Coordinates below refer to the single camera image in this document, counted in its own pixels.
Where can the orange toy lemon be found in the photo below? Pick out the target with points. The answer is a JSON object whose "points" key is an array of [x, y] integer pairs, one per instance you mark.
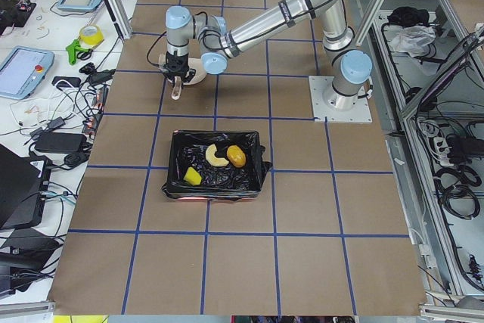
{"points": [[236, 156]]}

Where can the blue teach pendant near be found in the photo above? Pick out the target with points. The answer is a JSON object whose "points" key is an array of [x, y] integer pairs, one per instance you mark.
{"points": [[23, 70]]}

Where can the green plastic clamp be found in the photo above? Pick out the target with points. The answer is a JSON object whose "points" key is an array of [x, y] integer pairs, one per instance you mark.
{"points": [[76, 52]]}

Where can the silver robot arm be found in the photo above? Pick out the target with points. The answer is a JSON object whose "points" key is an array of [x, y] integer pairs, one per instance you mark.
{"points": [[200, 44]]}

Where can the black power adapter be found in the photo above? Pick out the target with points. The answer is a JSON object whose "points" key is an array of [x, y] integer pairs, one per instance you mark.
{"points": [[60, 142]]}

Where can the black laptop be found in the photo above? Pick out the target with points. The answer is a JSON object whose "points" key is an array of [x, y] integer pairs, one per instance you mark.
{"points": [[23, 180]]}

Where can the black lined trash bin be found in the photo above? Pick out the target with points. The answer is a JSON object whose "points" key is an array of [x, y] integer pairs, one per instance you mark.
{"points": [[218, 183]]}

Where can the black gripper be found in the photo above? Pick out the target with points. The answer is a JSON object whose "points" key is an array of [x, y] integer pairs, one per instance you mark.
{"points": [[176, 63]]}

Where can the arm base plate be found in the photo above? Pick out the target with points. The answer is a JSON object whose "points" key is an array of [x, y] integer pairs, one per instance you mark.
{"points": [[331, 107]]}

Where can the yellow tape roll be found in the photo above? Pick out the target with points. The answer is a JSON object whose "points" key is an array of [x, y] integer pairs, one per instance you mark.
{"points": [[91, 35]]}

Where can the crumpled white cloth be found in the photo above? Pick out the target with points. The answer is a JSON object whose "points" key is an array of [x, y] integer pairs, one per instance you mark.
{"points": [[414, 41]]}

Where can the toy croissant bread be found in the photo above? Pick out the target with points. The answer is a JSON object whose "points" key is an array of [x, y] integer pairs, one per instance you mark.
{"points": [[212, 159]]}

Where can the yellow green sponge piece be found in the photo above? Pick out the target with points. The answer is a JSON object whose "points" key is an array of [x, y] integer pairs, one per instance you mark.
{"points": [[192, 176]]}

